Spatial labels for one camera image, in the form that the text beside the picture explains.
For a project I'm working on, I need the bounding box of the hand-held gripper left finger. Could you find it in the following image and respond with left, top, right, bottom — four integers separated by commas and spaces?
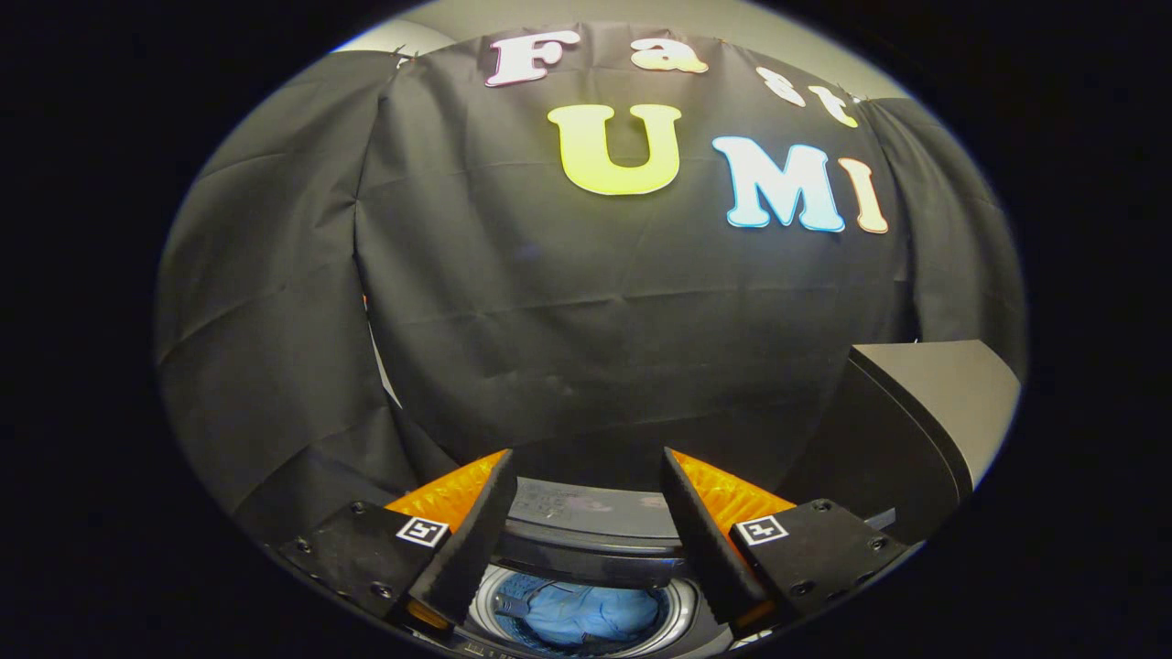
277, 448, 519, 632

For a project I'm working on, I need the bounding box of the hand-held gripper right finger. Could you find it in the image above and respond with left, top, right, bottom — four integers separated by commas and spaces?
659, 447, 911, 632

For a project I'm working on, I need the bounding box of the black washing machine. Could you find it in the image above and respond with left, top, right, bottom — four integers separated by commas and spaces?
453, 558, 738, 659

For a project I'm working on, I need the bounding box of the dark washing machine lid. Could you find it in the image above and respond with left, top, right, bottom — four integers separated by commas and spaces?
494, 474, 701, 589

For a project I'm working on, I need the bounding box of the light blue polo shirt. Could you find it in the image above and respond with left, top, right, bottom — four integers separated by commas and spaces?
499, 575, 671, 651

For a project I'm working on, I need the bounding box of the grey cabinet with dark top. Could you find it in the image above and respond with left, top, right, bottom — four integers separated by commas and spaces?
778, 340, 1023, 550

